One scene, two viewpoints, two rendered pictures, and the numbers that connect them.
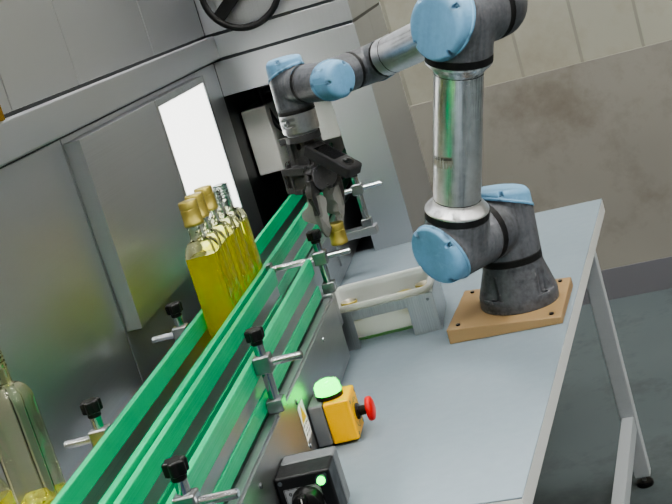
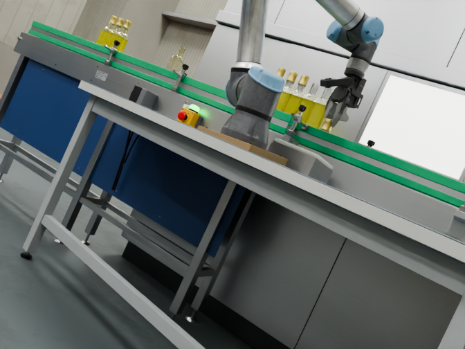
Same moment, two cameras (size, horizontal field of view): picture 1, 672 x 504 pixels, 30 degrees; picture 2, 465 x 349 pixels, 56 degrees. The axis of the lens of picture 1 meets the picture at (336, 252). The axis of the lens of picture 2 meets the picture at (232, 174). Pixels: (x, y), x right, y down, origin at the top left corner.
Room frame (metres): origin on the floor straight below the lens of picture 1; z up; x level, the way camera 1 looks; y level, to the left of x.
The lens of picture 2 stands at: (2.72, -1.59, 0.70)
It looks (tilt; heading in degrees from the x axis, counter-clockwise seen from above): 1 degrees down; 107
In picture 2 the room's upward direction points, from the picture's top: 25 degrees clockwise
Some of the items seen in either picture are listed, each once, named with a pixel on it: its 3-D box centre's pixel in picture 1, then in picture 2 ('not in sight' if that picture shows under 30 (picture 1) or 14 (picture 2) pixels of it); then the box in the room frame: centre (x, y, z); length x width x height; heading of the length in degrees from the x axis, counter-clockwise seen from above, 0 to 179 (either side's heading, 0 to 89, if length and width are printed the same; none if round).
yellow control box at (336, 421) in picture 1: (337, 416); (188, 119); (1.93, 0.07, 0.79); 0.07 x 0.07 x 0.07; 79
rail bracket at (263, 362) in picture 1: (280, 367); (177, 76); (1.76, 0.13, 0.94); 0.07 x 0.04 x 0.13; 79
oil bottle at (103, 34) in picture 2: not in sight; (104, 39); (1.08, 0.44, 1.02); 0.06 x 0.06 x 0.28; 79
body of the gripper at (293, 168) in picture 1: (307, 162); (349, 89); (2.49, 0.00, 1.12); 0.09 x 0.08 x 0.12; 47
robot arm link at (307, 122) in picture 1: (298, 123); (356, 68); (2.48, 0.00, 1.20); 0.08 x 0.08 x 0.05
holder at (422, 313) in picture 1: (373, 313); (301, 167); (2.46, -0.04, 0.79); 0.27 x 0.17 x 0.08; 79
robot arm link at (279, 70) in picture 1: (290, 84); (364, 47); (2.48, -0.01, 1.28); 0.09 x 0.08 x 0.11; 39
